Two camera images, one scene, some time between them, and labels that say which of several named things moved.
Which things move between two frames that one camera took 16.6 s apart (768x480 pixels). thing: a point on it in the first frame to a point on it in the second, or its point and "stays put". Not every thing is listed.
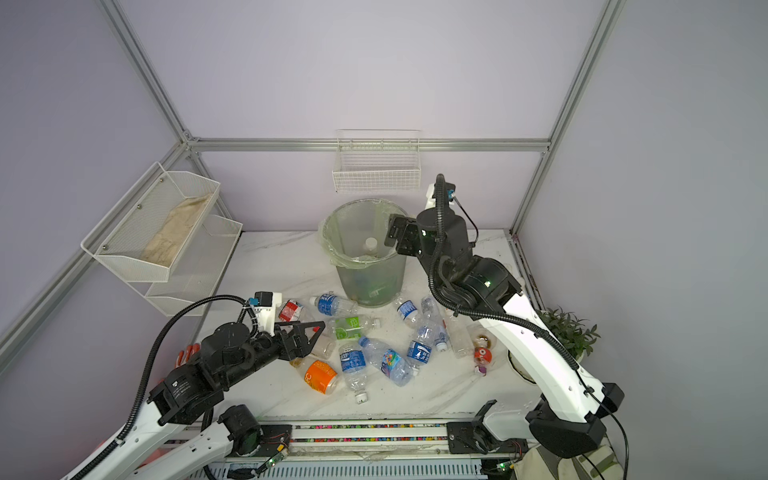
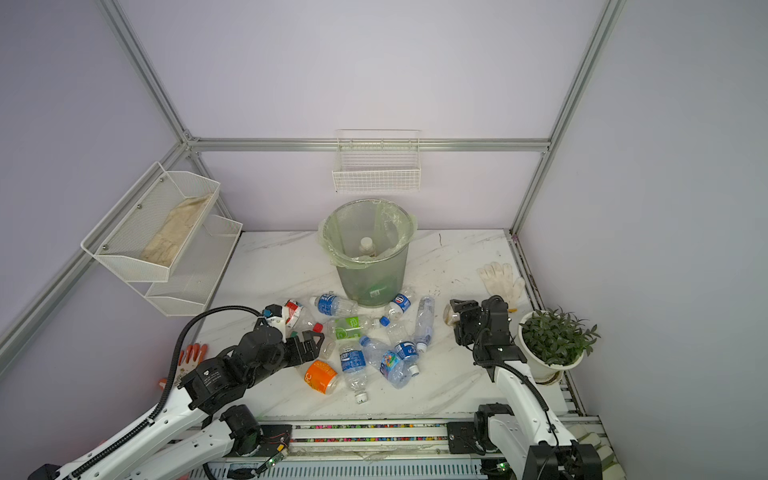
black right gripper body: [404, 241] to [469, 325]
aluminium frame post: [190, 141] stays put
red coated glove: [185, 355] stays put
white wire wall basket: [373, 161] stays put
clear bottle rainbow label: [392, 365] stays put
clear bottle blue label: [420, 349] to [405, 343]
